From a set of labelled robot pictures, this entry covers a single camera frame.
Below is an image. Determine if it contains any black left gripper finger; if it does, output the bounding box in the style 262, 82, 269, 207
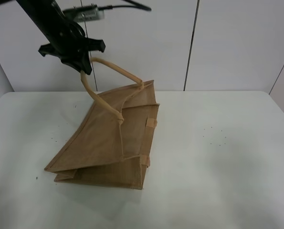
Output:
84, 38, 105, 52
65, 52, 92, 75

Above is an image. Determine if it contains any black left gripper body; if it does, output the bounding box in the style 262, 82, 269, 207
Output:
38, 21, 88, 64

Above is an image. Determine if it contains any brown linen tote bag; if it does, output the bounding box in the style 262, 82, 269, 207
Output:
45, 57, 159, 190

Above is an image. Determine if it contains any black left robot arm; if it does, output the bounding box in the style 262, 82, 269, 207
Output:
17, 0, 105, 74

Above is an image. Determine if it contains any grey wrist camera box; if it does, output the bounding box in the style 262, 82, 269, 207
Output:
63, 5, 105, 22

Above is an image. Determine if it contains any black camera cable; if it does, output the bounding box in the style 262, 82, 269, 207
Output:
97, 0, 152, 12

